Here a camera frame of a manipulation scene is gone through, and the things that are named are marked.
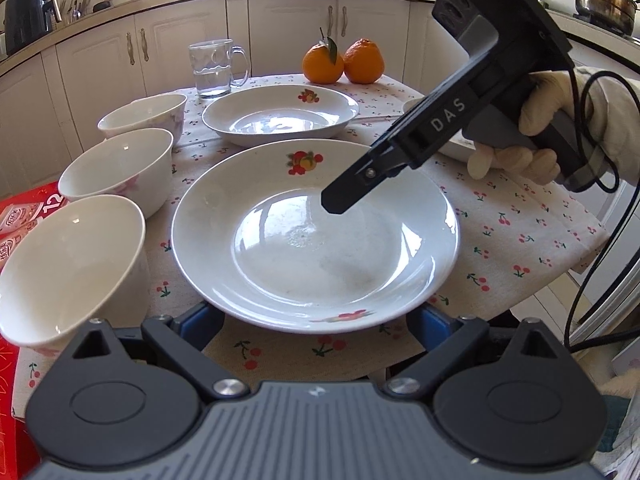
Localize cherry print tablecloth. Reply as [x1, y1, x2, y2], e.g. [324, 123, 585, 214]
[12, 72, 609, 418]

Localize white bowl floral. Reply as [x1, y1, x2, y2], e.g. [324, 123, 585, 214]
[96, 92, 188, 144]

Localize bumpy orange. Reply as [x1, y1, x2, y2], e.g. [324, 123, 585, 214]
[343, 38, 385, 84]

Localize orange with leaf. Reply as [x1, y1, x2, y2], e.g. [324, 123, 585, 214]
[302, 30, 344, 84]

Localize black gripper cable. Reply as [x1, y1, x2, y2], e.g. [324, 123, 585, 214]
[563, 70, 640, 354]

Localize black air fryer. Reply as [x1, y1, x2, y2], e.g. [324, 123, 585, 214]
[3, 0, 62, 56]

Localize white kitchen cabinets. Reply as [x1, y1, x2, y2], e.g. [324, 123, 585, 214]
[0, 0, 640, 201]

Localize red milk tea carton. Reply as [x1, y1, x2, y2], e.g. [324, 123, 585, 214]
[1, 182, 65, 479]

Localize glass mug with water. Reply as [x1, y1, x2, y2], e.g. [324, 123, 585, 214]
[189, 38, 250, 99]

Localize white bowl pink flowers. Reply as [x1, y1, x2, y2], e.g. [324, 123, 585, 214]
[58, 128, 174, 218]

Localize steel stock pot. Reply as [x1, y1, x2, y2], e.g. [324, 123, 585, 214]
[574, 0, 639, 36]

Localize gloved right hand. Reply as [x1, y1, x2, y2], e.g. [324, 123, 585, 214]
[466, 66, 639, 185]

